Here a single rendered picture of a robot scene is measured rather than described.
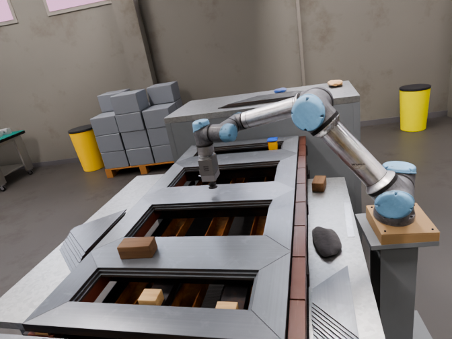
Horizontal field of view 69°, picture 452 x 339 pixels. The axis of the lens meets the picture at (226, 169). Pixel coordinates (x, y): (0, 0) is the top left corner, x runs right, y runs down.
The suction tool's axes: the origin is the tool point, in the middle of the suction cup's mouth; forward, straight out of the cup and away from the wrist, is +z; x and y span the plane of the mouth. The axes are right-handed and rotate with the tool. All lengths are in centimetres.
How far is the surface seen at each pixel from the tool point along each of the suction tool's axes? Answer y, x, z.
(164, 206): 10.0, -21.5, 4.1
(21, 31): -308, -360, -121
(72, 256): 38, -53, 11
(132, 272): 54, -14, 4
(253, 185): -5.3, 17.7, 2.9
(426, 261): -60, 109, 87
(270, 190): 0.4, 26.2, 2.9
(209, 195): 2.6, -1.6, 2.9
